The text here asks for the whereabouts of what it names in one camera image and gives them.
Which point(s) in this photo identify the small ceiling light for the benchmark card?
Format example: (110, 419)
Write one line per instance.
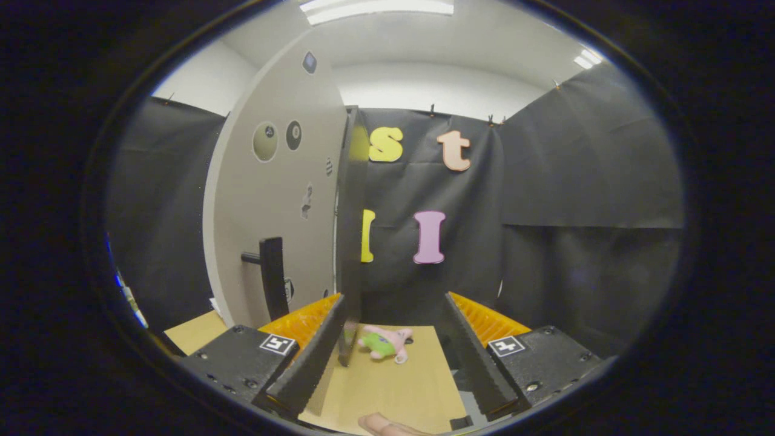
(587, 59)

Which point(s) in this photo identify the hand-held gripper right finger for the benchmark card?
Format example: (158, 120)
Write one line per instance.
(472, 363)

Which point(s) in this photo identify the black backdrop cloth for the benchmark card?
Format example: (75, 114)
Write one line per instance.
(575, 272)

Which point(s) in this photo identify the grey shoe cabinet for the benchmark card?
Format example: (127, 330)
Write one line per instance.
(350, 242)

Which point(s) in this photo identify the pink and green plush toy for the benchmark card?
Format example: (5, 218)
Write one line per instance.
(393, 339)

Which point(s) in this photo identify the long ceiling light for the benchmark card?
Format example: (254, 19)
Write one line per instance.
(375, 9)

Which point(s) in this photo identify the beige shoe cabinet door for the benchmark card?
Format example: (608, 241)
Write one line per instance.
(266, 194)

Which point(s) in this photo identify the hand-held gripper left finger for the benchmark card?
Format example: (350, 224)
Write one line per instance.
(318, 357)

